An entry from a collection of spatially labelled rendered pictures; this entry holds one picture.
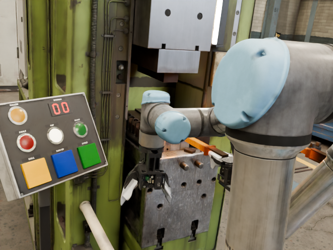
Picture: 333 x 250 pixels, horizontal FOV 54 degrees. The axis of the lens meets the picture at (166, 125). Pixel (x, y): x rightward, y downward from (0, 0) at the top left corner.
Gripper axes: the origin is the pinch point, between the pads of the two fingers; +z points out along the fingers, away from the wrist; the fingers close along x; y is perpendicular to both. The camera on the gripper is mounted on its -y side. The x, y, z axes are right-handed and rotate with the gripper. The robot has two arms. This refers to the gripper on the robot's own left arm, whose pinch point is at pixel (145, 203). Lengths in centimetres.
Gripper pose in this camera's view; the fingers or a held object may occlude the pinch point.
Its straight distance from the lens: 103.5
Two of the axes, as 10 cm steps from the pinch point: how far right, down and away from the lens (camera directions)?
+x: 9.7, 0.2, 2.5
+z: -0.9, 9.5, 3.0
